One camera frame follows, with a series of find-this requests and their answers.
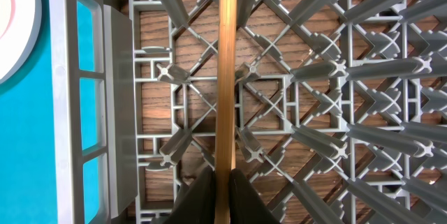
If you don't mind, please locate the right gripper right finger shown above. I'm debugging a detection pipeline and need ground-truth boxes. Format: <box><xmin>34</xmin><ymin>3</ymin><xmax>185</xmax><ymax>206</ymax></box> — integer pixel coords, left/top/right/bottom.
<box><xmin>228</xmin><ymin>169</ymin><xmax>279</xmax><ymax>224</ymax></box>

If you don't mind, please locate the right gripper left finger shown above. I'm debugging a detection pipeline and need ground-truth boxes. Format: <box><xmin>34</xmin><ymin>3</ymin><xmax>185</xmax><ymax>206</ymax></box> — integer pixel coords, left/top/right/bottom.
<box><xmin>167</xmin><ymin>167</ymin><xmax>216</xmax><ymax>224</ymax></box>

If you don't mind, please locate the grey dishwasher rack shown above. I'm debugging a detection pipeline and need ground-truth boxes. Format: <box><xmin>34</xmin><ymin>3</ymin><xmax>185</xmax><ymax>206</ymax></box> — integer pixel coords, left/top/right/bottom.
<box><xmin>47</xmin><ymin>0</ymin><xmax>447</xmax><ymax>224</ymax></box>

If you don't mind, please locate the large pink plate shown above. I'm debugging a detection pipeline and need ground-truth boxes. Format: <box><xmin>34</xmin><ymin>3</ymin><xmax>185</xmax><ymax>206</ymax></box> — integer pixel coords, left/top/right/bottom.
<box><xmin>1</xmin><ymin>0</ymin><xmax>42</xmax><ymax>83</ymax></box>

